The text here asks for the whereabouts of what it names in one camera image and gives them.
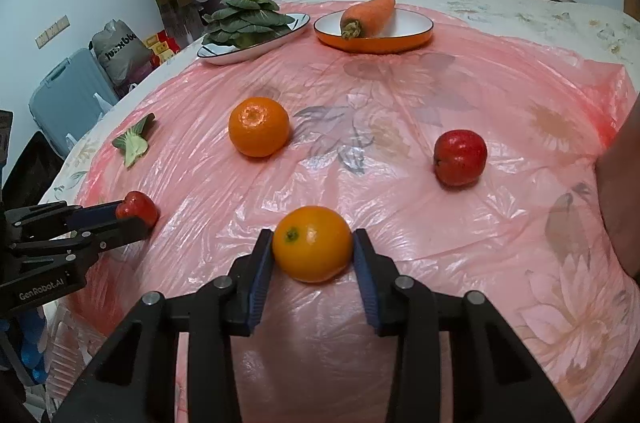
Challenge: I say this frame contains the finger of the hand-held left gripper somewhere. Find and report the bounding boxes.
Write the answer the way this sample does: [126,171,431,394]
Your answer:
[4,200,126,239]
[9,223,155,261]

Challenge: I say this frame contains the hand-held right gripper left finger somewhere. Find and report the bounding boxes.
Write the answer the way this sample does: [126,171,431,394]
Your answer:
[52,228,276,423]

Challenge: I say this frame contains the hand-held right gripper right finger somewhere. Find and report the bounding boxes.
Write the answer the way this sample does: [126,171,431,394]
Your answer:
[352,228,578,423]

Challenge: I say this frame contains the red apple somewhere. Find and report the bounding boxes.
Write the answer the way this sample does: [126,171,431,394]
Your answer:
[115,191,161,229]
[433,129,488,188]

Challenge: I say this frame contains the orange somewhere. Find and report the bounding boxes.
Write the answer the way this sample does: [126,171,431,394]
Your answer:
[271,206,354,284]
[228,97,291,159]

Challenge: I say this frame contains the person's left hand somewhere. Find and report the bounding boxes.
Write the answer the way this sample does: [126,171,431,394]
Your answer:
[0,305,51,384]

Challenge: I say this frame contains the pink plastic sheet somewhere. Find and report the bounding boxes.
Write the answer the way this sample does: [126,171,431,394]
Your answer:
[65,0,640,423]

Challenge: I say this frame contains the clear plastic tray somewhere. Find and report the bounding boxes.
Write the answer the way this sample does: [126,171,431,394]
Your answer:
[44,298,121,409]

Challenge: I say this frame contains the black fabric object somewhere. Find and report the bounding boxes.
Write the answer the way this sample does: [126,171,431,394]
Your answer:
[2,130,66,209]

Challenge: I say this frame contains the bok choy piece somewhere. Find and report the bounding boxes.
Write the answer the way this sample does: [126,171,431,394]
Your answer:
[111,113,157,168]

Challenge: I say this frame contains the white plastic bag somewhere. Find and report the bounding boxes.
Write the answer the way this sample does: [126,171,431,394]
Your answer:
[92,90,121,119]

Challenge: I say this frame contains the blue suitcase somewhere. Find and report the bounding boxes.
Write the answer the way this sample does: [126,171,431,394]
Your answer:
[28,48,121,156]

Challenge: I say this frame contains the grey printed bag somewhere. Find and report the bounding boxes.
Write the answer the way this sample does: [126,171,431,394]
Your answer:
[91,19,151,86]

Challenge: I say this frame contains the red and yellow boxes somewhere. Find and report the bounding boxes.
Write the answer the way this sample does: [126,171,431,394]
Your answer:
[142,30,183,66]

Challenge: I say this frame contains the white striped plate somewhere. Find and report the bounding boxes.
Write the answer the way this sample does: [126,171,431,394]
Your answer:
[196,12,311,66]

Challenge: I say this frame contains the pile of green leaves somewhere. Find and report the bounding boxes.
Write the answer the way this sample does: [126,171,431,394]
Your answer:
[201,0,296,50]

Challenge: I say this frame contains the orange rimmed plate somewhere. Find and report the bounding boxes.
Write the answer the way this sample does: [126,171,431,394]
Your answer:
[313,9,435,54]

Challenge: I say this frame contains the carrot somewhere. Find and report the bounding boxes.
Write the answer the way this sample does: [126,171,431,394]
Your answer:
[340,0,397,40]

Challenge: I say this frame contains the black and copper kettle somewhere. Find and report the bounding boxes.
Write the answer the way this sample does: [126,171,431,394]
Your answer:
[594,93,640,286]

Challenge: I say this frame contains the wall socket panel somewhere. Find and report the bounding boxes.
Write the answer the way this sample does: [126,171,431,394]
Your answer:
[35,16,70,50]

